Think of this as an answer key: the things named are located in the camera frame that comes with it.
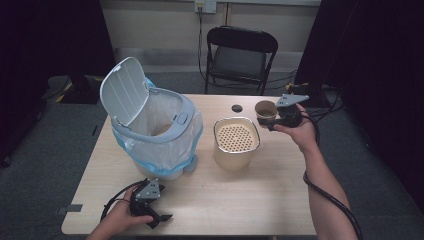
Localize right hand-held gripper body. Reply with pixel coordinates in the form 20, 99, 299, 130
275, 93, 310, 130

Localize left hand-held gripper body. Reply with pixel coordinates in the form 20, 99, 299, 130
129, 178, 162, 218

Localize brown paper cup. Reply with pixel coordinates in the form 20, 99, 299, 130
254, 100, 279, 129

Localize white grey lidded trash can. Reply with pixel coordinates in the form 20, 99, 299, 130
99, 56, 204, 181

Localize person's right hand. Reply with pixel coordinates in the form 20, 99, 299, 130
273, 103, 320, 155

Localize person's left hand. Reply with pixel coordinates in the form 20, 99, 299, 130
99, 186, 155, 236

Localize black stand base yellow tape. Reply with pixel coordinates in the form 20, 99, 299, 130
41, 74, 110, 105
285, 81, 335, 109

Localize beige container with strainer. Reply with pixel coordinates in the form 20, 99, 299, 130
213, 116, 262, 172

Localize black folding chair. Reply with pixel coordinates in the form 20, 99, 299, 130
203, 25, 279, 97

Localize grey tape strip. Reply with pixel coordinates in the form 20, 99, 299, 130
56, 203, 84, 216

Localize black curtain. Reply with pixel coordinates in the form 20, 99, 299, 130
293, 0, 424, 214
0, 0, 120, 168

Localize left hand-held gripper cable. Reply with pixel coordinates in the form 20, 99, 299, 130
99, 179, 148, 222

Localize hand-held gripper cable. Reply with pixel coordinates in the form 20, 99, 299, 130
99, 179, 148, 222
299, 111, 364, 240

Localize black floor cables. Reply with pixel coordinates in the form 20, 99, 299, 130
301, 89, 345, 138

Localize right hand-held gripper cable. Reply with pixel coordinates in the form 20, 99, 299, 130
299, 111, 364, 240

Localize black wall socket cable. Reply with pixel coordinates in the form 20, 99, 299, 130
196, 7, 210, 84

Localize white wall socket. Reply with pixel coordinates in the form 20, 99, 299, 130
194, 0, 218, 15

